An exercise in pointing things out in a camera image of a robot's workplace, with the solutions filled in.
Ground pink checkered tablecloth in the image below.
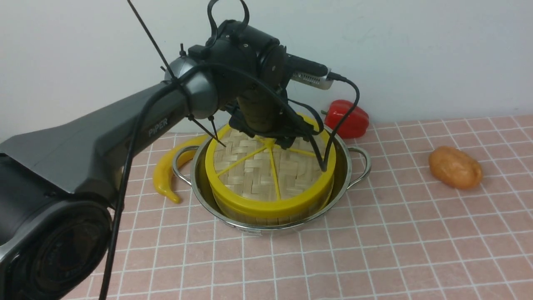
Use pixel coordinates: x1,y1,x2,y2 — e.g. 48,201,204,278
108,115,533,300

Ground yellow rimmed woven steamer lid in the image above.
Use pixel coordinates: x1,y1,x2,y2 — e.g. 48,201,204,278
205,125,337,199

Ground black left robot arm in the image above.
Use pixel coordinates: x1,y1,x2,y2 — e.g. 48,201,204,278
0,20,328,300

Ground stainless steel two-handled pot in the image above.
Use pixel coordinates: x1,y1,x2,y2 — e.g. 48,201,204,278
173,137,371,235

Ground yellow toy banana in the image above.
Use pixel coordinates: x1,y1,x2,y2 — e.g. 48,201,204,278
152,134,208,204

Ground orange toy potato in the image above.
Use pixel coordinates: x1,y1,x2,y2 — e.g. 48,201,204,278
428,146,483,190

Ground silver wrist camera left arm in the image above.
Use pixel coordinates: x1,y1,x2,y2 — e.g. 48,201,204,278
285,54,347,90

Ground red toy bell pepper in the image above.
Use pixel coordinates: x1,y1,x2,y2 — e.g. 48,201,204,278
321,99,369,139

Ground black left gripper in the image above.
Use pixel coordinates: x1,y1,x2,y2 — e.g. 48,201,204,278
227,89,309,150

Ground yellow rimmed bamboo steamer basket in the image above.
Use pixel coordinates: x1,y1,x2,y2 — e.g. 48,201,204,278
212,182,333,226

